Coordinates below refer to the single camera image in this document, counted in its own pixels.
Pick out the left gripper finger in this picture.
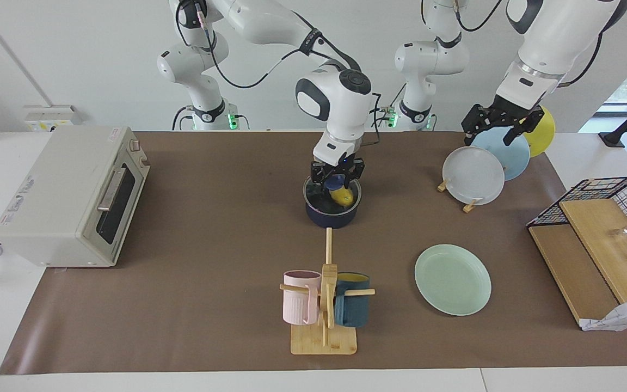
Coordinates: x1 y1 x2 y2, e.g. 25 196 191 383
503 112 545 146
462 106 489 146

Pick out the glass lid with purple knob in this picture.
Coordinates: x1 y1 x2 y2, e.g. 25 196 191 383
303 175 362 216

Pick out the light blue plate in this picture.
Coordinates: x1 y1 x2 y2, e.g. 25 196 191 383
471 130 531 181

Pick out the yellow plate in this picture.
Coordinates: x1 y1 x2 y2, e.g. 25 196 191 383
520 106 556 158

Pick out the grey plate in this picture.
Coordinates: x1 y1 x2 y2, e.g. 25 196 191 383
442 146 506 206

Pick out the wooden plate rack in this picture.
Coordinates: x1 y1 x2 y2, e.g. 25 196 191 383
437 177 483 213

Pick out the mint green plate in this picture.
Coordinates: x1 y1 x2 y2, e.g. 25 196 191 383
414 244 493 316

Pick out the pink mug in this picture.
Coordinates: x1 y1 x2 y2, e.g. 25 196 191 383
282 270 322 326

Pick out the dark blue mug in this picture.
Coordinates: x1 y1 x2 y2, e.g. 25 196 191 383
334 272 371 328

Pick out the brown table mat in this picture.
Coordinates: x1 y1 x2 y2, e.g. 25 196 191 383
0 131 627 375

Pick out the wooden mug tree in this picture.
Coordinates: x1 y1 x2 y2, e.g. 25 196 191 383
279 228 376 356

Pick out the white checked cloth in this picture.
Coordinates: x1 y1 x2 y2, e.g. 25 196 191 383
580 296 627 332

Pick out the beige toaster oven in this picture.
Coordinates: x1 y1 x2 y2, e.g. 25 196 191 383
0 126 151 267

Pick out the dark pot with purple handle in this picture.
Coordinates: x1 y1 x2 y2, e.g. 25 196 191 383
303 177 363 229

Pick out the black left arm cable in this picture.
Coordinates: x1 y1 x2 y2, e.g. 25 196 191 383
452 0 604 89

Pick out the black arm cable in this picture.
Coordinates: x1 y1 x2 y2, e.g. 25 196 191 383
452 0 604 89
175 0 380 148

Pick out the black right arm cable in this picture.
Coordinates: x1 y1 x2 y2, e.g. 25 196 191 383
175 0 380 148

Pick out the wooden shelf with wire frame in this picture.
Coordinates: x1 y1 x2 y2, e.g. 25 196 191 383
527 176 627 326

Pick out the white wall socket box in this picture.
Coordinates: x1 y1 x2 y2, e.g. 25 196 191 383
22 105 83 133

